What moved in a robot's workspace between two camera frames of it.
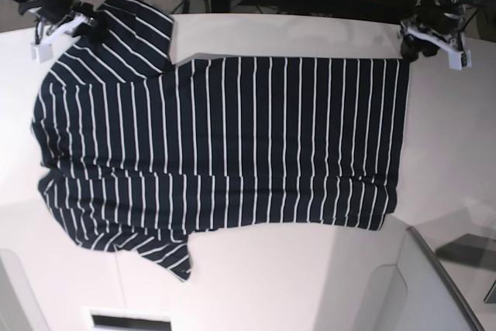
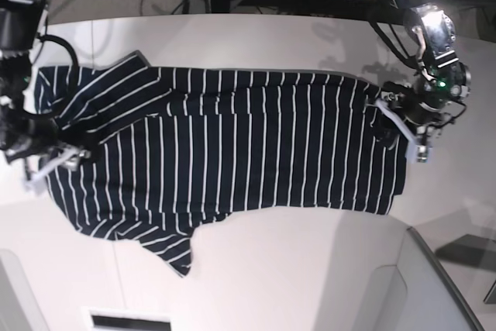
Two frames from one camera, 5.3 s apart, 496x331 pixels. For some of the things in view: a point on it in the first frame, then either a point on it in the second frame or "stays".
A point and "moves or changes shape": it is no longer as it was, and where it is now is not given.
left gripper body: (97, 28) → (74, 163)
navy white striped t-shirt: (139, 153) moves or changes shape
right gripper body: (411, 46) → (387, 133)
